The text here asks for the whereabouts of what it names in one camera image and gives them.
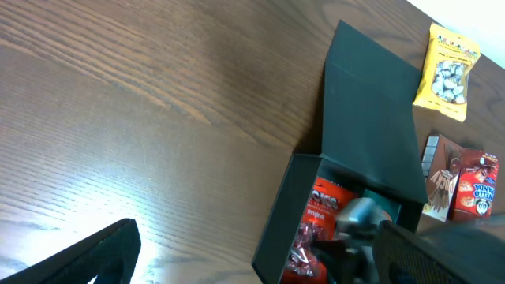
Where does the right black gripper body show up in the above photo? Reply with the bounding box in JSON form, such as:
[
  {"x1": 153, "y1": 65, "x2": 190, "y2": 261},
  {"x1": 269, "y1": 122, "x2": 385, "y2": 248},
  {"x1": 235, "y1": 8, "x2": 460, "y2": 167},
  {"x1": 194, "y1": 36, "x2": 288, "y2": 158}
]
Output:
[{"x1": 311, "y1": 237, "x2": 379, "y2": 284}]

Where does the yellow Hacks candy bag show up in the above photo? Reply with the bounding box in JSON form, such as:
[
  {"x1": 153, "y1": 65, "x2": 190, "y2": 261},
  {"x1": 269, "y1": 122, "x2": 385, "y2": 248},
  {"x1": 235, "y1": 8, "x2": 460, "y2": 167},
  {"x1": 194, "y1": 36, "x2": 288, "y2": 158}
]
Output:
[{"x1": 413, "y1": 23, "x2": 481, "y2": 122}]

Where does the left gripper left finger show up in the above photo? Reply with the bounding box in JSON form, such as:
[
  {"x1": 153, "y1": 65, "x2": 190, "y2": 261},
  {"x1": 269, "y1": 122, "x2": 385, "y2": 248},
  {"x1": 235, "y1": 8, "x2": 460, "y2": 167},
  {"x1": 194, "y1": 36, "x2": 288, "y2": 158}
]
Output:
[{"x1": 1, "y1": 219, "x2": 141, "y2": 284}]

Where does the brown Pocky box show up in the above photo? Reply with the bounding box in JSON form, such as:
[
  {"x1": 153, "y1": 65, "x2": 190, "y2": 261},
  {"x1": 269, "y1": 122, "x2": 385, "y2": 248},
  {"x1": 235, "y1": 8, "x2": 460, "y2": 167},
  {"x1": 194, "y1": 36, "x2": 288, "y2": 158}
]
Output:
[{"x1": 421, "y1": 134, "x2": 464, "y2": 222}]

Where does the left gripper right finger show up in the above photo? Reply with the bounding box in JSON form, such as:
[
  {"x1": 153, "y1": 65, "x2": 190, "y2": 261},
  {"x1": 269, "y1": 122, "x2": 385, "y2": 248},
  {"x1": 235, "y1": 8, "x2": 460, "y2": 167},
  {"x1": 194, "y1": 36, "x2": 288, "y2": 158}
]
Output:
[{"x1": 372, "y1": 215, "x2": 504, "y2": 284}]

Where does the black gift box with lid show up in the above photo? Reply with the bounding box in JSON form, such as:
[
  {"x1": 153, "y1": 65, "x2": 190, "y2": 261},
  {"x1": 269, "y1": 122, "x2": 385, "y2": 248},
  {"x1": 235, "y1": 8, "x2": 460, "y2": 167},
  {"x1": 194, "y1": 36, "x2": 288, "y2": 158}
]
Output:
[{"x1": 252, "y1": 21, "x2": 428, "y2": 283}]

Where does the red Hacks candy bag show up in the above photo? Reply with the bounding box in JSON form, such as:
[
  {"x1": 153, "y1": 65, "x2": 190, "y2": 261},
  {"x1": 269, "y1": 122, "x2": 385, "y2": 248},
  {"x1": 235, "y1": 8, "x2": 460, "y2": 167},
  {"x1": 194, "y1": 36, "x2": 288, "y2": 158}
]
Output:
[{"x1": 281, "y1": 177, "x2": 357, "y2": 283}]

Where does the teal Chunkies cookie box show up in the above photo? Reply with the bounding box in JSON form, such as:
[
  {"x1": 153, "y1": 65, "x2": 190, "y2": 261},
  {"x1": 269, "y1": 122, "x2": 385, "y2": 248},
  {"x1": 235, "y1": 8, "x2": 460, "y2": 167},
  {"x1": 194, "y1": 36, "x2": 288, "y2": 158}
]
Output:
[{"x1": 363, "y1": 189, "x2": 401, "y2": 223}]

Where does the red Hello Panda box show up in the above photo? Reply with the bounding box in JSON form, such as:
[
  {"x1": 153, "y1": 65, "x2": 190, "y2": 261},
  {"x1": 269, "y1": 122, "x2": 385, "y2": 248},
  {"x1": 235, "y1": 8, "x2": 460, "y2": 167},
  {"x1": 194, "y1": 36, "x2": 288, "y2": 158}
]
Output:
[{"x1": 450, "y1": 149, "x2": 499, "y2": 222}]

